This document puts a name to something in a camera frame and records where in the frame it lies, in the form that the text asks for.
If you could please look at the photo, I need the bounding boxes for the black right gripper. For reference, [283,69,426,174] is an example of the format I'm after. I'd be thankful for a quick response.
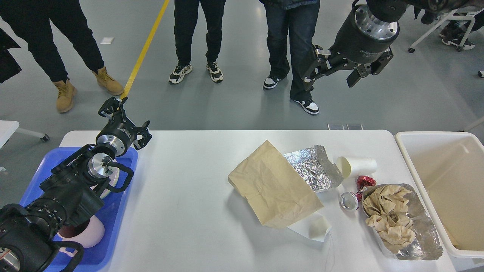
[301,5,400,91]

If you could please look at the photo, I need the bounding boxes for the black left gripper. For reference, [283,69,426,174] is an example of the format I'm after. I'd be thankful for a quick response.
[96,97,152,156]

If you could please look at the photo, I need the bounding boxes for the pink plate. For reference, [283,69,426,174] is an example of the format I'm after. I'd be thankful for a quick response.
[100,167,120,199]

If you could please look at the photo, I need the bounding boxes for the aluminium foil sheet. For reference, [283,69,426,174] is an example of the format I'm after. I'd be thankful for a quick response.
[283,145,344,193]

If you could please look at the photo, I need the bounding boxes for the pink mug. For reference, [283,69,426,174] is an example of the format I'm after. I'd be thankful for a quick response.
[57,215,104,248]

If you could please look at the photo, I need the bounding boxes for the brown paper bag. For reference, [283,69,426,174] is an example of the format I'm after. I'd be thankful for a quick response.
[228,141,323,229]

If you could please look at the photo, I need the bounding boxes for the white paper sheet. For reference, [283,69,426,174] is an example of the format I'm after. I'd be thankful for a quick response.
[287,212,332,242]

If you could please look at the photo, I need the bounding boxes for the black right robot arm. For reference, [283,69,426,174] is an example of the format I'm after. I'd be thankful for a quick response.
[299,0,483,91]

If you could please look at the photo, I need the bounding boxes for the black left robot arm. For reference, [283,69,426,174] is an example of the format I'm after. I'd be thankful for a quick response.
[0,97,152,272]

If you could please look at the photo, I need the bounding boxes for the floor outlet plates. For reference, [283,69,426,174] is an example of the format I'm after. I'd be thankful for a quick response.
[328,124,365,130]

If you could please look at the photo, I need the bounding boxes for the person in dark jeans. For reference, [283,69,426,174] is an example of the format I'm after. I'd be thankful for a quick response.
[261,0,320,115]

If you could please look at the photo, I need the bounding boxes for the white paper cup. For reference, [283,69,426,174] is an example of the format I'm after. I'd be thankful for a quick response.
[337,156,377,179]

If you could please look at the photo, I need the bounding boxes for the seated person in background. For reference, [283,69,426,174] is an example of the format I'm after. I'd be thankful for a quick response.
[439,10,484,46]

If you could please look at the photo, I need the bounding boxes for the white side table left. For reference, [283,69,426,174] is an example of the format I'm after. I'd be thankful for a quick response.
[0,120,50,148]

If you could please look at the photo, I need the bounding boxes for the white office chair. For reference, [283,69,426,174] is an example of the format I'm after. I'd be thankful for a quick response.
[408,8,483,53]

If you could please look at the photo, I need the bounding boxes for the person in black-white sneakers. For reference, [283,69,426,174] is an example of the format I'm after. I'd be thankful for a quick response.
[169,0,226,85]

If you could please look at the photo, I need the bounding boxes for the crushed red soda can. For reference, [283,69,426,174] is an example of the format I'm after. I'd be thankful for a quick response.
[339,175,377,211]

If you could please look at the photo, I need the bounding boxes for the person in tan boots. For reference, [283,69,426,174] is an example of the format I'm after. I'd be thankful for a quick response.
[0,0,125,113]

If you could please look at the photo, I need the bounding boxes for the white plastic bin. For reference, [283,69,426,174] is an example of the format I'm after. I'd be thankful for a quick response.
[395,131,484,259]

